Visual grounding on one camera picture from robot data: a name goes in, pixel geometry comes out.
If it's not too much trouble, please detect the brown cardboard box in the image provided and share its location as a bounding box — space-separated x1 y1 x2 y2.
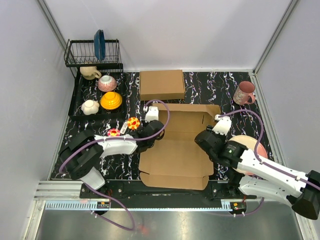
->
139 69 185 101
138 103 221 190

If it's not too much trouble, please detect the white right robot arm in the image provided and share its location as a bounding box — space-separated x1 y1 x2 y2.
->
194 126 320 220

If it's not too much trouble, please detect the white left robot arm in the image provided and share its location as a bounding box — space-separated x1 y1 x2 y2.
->
59 120 164 198

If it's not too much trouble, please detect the closed brown cardboard box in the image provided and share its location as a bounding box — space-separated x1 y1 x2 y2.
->
139 69 185 101

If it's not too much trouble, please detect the orange sunflower plush toy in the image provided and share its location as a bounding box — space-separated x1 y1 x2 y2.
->
127 117 141 130

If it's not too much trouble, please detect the cream pink floral plate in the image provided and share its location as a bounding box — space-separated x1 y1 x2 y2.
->
228 135 268 176

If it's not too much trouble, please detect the pink sunflower plush toy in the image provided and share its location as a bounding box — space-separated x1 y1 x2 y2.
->
107 128 121 137

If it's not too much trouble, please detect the orange yellow ribbed bowl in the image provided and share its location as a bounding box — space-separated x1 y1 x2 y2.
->
100 91 123 110

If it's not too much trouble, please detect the pink patterned mug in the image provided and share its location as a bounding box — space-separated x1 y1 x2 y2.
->
232 81 256 106

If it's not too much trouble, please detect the pink patterned bowl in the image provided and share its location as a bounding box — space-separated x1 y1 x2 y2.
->
98 75 117 92

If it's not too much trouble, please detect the white flower-shaped cup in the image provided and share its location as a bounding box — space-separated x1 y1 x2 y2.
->
81 99 100 116

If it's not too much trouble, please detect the cream ceramic mug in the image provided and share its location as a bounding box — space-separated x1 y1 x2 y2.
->
79 66 102 80

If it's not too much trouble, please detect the blue plate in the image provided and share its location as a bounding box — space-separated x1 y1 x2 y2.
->
93 29 106 61

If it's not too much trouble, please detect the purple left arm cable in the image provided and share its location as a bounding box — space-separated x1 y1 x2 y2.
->
58 99 171 231

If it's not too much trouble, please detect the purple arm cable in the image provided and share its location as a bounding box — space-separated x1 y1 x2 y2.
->
204 108 320 217
58 99 171 231

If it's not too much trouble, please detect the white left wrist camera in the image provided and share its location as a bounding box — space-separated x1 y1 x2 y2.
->
143 106 159 123

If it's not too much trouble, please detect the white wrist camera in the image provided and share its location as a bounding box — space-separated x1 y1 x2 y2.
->
143 106 159 123
212 114 232 136

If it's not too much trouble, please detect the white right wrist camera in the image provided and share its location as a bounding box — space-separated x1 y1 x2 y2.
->
212 114 232 136

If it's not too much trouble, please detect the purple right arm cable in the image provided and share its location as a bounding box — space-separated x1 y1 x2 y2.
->
204 108 320 217

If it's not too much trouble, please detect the black wire dish rack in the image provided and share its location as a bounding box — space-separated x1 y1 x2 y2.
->
64 39 126 121

